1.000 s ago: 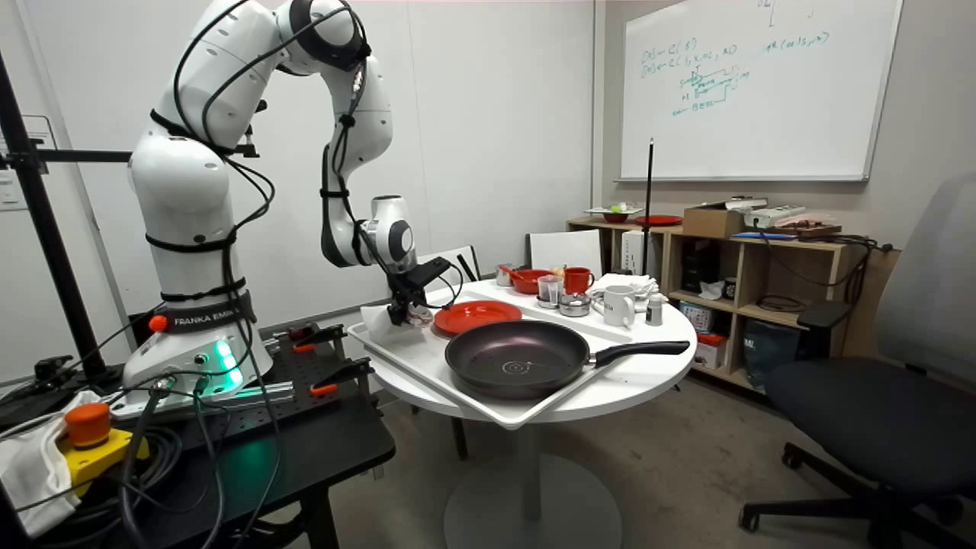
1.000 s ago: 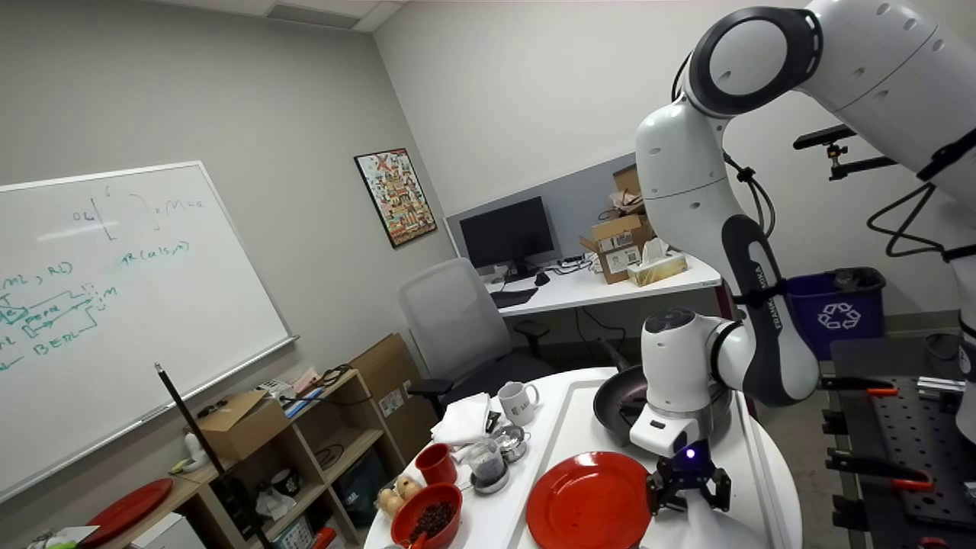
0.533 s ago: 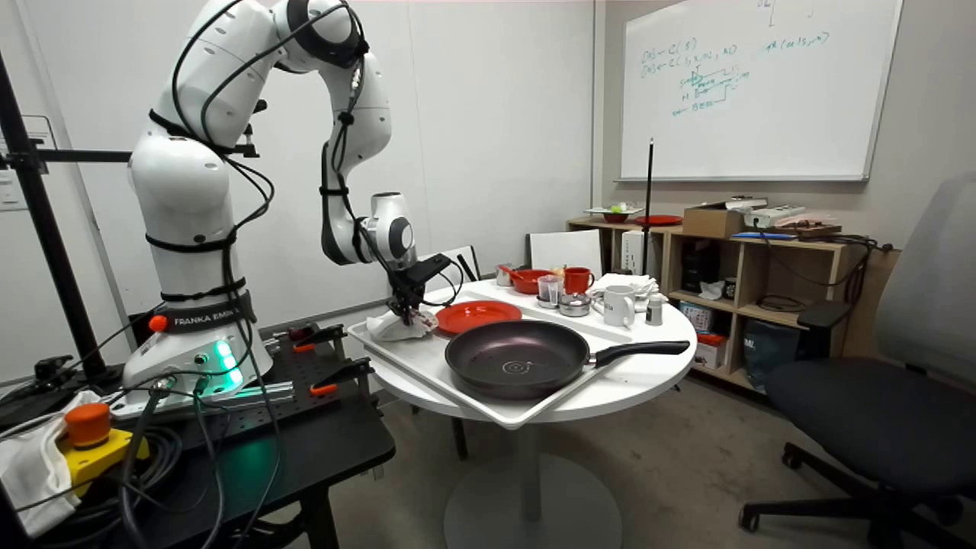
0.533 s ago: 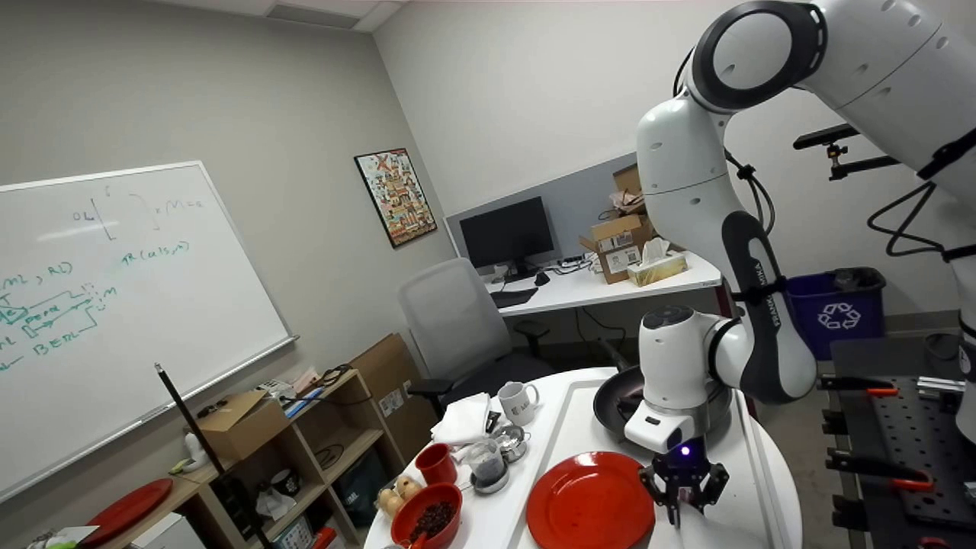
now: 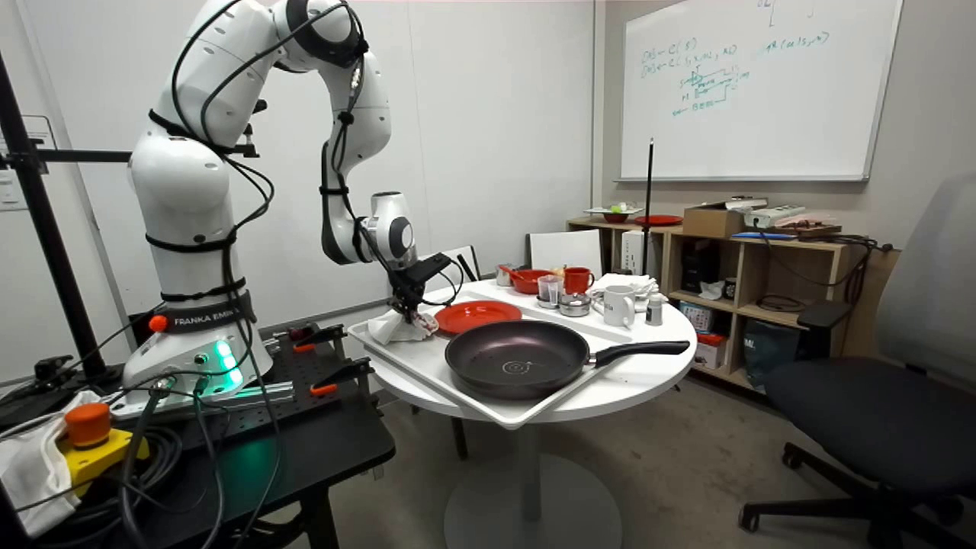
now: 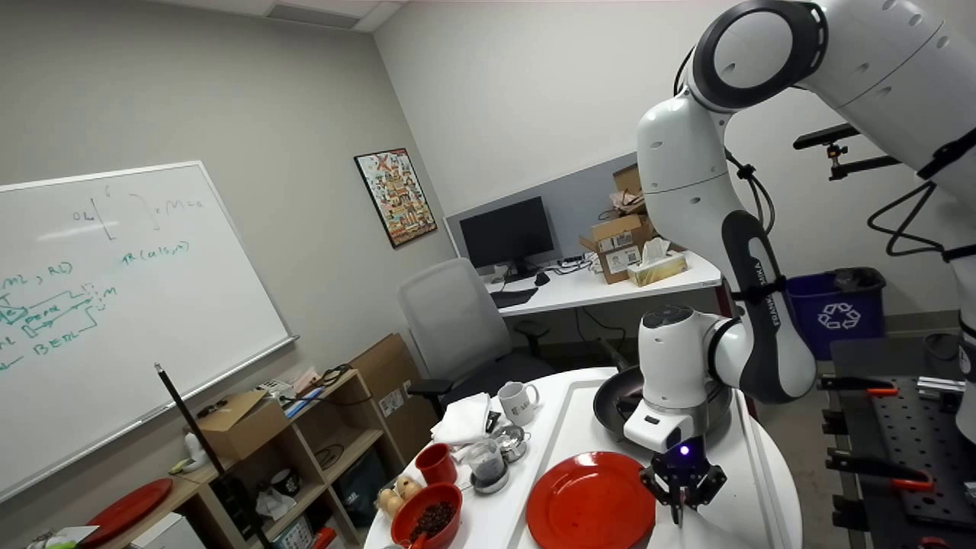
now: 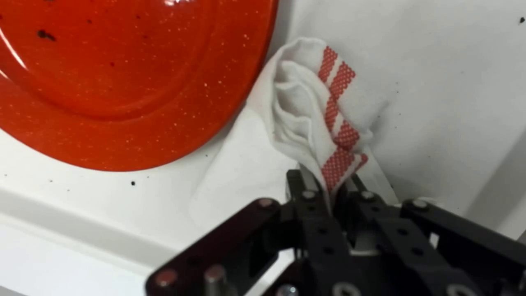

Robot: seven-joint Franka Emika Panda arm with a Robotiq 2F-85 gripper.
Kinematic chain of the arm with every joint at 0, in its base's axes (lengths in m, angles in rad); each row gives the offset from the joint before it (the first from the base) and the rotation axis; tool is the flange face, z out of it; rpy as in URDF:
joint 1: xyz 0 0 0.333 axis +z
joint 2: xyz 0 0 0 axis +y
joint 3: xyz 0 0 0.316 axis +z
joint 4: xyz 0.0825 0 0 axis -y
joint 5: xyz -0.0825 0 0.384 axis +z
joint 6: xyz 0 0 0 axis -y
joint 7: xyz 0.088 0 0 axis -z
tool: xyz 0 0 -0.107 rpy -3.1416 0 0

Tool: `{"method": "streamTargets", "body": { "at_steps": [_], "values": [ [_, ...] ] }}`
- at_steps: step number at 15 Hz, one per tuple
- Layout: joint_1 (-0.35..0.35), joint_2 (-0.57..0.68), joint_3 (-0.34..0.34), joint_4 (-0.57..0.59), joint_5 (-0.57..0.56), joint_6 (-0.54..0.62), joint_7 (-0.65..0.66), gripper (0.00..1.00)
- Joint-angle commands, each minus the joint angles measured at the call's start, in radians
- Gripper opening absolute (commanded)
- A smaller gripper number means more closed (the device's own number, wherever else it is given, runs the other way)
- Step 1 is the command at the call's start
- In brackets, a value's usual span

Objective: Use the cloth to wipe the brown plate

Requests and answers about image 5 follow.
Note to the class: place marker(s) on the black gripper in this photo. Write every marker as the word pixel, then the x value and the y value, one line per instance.
pixel 417 275

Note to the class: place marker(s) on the red-brown round plate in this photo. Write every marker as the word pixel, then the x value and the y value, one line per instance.
pixel 482 319

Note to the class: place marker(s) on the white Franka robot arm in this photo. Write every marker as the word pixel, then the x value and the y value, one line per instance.
pixel 184 194

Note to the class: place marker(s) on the red plate on shelf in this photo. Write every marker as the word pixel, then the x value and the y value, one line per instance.
pixel 661 220

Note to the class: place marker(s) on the white rectangular tray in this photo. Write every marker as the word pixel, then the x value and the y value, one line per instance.
pixel 417 371

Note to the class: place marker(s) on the black orange clamp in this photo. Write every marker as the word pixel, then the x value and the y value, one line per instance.
pixel 307 347
pixel 324 389

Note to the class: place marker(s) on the black frying pan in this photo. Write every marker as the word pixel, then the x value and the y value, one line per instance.
pixel 512 361

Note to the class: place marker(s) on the red bowl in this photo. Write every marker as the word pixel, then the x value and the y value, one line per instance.
pixel 529 281

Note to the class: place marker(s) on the clear plastic measuring cup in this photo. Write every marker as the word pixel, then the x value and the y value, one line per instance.
pixel 547 292

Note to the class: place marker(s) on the plain white folding chair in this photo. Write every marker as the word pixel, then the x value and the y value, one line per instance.
pixel 565 250

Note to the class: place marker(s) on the black robot cart table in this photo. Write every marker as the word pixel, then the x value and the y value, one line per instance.
pixel 324 446

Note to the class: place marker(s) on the red cup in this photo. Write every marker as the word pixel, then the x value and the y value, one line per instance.
pixel 576 281

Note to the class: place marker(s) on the white printed mug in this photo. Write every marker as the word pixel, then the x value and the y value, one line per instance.
pixel 616 306

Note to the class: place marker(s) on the plain white towel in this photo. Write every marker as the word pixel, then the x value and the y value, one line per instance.
pixel 625 281

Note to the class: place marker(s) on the small dark bowl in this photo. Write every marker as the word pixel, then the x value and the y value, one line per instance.
pixel 616 215

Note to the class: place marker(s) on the small silver shaker can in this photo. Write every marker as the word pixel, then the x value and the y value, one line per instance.
pixel 653 312

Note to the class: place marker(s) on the thin black pole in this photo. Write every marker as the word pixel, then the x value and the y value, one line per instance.
pixel 651 201

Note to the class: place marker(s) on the red lidded white container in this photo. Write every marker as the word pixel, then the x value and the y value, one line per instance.
pixel 713 352

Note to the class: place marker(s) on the cardboard box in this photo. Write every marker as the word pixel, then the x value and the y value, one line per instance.
pixel 713 220

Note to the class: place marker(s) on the orange yellow emergency stop button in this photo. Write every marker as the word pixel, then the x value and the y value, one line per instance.
pixel 89 427

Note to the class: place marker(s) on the dark blue storage bin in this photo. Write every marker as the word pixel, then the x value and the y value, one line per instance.
pixel 770 354

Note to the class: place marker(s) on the wooden shelf unit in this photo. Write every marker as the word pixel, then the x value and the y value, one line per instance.
pixel 802 263

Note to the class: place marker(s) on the crumpled white rag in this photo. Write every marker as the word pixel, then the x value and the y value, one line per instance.
pixel 30 476

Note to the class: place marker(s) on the grey black office chair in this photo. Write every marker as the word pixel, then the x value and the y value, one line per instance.
pixel 874 414

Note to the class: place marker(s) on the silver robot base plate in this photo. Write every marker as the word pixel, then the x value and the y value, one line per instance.
pixel 265 394

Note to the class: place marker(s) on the round white pedestal table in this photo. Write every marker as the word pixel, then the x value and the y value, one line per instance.
pixel 651 371

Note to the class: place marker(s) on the black metal camera stand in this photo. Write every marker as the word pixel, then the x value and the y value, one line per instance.
pixel 41 215

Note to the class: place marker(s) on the wall whiteboard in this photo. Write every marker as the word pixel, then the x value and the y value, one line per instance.
pixel 772 100

